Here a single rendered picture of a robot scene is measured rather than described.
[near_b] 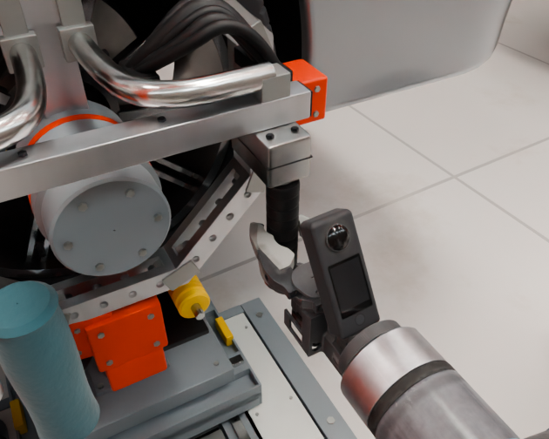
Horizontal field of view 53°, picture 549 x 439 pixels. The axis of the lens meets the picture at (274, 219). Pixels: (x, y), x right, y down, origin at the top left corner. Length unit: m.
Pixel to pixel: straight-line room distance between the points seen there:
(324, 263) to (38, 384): 0.42
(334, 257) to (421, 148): 1.90
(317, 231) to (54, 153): 0.23
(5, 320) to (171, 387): 0.58
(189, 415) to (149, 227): 0.72
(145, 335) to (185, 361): 0.32
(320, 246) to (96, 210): 0.23
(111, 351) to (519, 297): 1.26
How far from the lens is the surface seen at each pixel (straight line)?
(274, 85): 0.53
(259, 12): 0.82
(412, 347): 0.49
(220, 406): 1.26
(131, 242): 0.62
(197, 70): 0.95
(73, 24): 0.64
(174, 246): 0.90
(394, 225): 1.94
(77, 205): 0.57
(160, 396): 1.21
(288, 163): 0.54
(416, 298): 1.71
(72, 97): 0.68
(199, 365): 1.24
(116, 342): 0.93
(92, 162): 0.50
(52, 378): 0.76
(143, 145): 0.50
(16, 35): 0.64
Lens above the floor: 1.23
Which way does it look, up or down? 40 degrees down
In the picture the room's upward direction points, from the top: straight up
